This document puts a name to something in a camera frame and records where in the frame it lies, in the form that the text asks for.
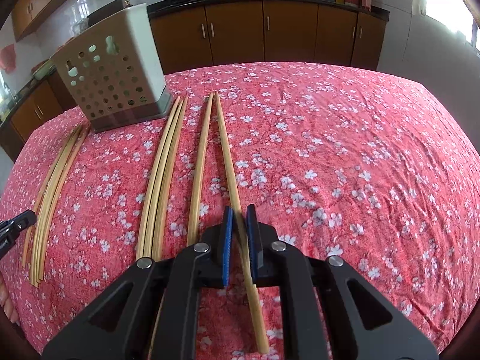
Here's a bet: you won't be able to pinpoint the wooden chopstick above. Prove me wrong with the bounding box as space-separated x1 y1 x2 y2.
136 96 181 260
35 124 90 287
30 125 83 286
187 93 214 246
144 98 182 259
151 97 188 261
214 93 269 354
21 125 82 267

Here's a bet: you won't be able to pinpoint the brown lower kitchen cabinets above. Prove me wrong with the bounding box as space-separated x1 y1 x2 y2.
1 0 390 158

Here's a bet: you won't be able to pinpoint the person's left hand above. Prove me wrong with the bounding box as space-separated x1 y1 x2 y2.
0 274 19 323

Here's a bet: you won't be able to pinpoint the red floral tablecloth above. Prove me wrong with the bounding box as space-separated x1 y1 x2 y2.
1 63 479 350

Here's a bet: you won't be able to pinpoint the green basin on counter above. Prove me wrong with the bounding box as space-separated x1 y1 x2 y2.
32 58 55 81

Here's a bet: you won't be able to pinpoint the beige perforated utensil holder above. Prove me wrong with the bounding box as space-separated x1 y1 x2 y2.
51 3 173 133

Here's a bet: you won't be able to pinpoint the dark wooden cutting board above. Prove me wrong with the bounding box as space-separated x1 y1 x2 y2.
88 0 131 27

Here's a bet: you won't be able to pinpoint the red plastic bag on wall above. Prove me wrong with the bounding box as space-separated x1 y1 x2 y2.
0 44 16 74

